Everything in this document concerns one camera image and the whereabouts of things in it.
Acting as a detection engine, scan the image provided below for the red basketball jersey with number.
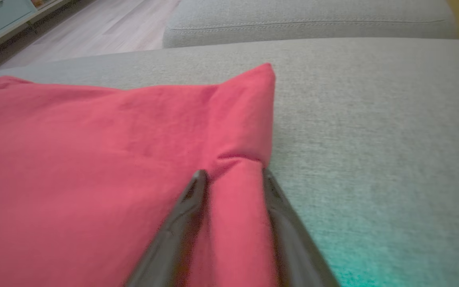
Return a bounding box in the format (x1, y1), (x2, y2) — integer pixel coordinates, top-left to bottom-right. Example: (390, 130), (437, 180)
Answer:
(0, 63), (278, 287)

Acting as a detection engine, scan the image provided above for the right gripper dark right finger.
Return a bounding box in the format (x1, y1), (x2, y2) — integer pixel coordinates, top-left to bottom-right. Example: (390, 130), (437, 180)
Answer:
(262, 168), (339, 287)

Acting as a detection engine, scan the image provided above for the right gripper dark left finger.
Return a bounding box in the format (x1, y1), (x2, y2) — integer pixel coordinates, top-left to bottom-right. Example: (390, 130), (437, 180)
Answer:
(125, 169), (210, 287)

